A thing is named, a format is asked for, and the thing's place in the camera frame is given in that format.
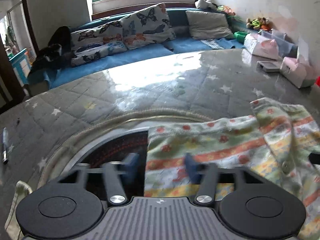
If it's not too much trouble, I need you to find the green patterned child's garment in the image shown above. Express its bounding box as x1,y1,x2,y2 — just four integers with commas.
144,98,319,239

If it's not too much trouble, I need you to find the round black induction cooktop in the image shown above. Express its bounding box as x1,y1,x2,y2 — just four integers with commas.
64,127,149,172

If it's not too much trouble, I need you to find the black marker pen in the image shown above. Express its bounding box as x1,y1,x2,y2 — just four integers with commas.
2,127,9,165

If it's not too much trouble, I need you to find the red plastic stool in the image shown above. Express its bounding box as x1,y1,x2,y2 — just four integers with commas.
315,76,320,87

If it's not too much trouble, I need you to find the pink green tissue pack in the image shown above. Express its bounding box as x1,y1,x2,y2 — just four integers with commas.
280,37,317,89

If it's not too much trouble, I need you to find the blue white cabinet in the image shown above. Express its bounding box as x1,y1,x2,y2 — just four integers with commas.
9,48,31,87

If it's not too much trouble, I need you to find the black clothing pile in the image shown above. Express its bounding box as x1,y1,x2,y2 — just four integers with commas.
29,26,73,74

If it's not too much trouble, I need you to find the pink tissue pack far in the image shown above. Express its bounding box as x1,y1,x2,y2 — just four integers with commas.
244,34,279,60

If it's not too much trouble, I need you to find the clear plastic storage bin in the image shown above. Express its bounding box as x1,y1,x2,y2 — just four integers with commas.
258,30,298,58

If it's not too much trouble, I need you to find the long butterfly print cushion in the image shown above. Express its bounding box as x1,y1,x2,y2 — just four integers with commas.
71,21,127,67

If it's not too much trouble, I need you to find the green plastic bowl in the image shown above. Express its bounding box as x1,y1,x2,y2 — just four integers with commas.
234,31,248,44

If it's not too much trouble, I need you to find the colourful plush toy pile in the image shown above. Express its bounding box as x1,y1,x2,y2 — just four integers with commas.
246,17,271,31

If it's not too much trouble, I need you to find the grey plain cushion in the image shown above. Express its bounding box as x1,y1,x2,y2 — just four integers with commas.
185,10,234,40

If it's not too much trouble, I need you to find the large butterfly print cushion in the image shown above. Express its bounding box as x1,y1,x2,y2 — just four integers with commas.
120,3,176,50

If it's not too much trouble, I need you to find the black white plush toy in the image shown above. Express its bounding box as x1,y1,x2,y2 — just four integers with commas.
194,0,217,10

